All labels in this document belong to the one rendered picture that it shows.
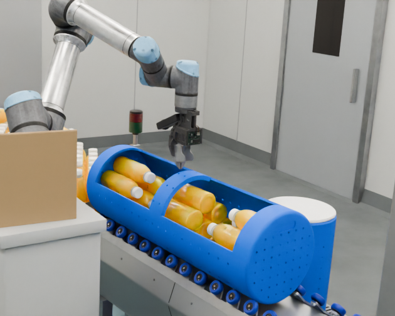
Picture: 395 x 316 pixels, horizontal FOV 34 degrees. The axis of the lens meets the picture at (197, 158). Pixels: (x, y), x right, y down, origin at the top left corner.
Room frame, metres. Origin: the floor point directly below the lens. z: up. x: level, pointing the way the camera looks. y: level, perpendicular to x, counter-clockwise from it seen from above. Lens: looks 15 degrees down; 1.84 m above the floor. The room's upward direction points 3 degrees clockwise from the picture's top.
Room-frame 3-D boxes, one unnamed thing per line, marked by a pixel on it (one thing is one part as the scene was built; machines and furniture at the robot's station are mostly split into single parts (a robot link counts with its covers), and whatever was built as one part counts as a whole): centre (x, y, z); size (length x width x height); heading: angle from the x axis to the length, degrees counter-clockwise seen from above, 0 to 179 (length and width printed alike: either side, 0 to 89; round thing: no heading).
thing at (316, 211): (2.37, -0.40, 1.03); 0.28 x 0.28 x 0.01
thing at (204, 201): (2.07, 0.02, 1.16); 0.19 x 0.07 x 0.07; 40
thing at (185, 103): (2.12, 0.05, 1.47); 0.08 x 0.08 x 0.05
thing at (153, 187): (2.33, 0.17, 1.11); 0.19 x 0.07 x 0.07; 40
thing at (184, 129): (2.11, 0.04, 1.39); 0.09 x 0.08 x 0.12; 40
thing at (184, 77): (2.12, 0.05, 1.54); 0.09 x 0.08 x 0.11; 75
